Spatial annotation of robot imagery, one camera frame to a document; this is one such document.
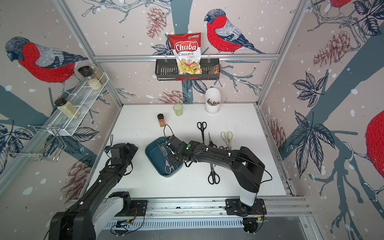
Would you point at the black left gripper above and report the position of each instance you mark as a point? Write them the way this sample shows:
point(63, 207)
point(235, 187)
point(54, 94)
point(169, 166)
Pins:
point(132, 152)

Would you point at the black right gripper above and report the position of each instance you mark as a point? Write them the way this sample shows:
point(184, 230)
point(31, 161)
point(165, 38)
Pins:
point(176, 163)

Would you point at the pink handled scissors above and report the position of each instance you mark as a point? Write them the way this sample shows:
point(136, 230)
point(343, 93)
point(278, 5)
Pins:
point(169, 168)

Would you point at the small grey scissors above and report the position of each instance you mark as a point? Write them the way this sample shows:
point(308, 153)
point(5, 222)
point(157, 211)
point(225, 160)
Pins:
point(211, 144)

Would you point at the black scissors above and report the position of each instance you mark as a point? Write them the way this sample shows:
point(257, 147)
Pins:
point(213, 177)
point(202, 126)

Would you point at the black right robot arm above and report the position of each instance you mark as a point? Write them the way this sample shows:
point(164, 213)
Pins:
point(246, 166)

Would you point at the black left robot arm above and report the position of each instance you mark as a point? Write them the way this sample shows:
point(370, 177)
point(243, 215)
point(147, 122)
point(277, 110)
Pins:
point(77, 222)

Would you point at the teal storage tray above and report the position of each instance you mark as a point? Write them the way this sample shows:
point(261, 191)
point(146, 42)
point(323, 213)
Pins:
point(156, 157)

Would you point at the orange spice jar black lid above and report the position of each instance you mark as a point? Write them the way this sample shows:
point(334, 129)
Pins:
point(161, 120)

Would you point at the green glass cup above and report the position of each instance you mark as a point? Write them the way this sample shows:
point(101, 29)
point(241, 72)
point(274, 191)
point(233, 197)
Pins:
point(178, 109)

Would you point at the white utensil holder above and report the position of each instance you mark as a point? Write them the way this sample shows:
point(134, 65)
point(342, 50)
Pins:
point(213, 100)

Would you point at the small spice jar behind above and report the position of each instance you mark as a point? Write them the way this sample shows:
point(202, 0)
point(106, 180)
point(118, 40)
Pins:
point(99, 74)

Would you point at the red Chuba chips bag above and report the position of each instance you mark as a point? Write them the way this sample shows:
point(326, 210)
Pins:
point(187, 51)

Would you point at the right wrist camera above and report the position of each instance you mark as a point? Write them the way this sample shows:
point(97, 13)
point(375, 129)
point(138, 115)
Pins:
point(172, 140)

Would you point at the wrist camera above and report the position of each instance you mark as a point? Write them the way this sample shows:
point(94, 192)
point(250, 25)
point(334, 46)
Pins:
point(172, 140)
point(107, 149)

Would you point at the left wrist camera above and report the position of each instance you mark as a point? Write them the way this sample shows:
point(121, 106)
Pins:
point(107, 149)

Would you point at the cream handled scissors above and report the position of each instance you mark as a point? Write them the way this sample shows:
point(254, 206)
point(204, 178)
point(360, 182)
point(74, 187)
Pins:
point(227, 137)

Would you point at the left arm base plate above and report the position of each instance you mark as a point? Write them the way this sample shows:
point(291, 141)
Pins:
point(136, 208)

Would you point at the white wire wall shelf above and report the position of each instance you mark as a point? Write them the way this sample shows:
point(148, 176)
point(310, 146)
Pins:
point(82, 97)

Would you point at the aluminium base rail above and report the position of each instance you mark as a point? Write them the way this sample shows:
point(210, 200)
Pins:
point(194, 213)

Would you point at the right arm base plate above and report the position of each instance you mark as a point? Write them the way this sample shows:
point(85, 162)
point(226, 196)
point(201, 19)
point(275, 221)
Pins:
point(234, 207)

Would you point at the black wall basket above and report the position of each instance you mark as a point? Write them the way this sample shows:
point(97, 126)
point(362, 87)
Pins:
point(167, 70)

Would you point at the aluminium frame post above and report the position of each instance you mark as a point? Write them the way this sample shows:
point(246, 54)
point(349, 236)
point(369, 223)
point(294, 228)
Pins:
point(85, 45)

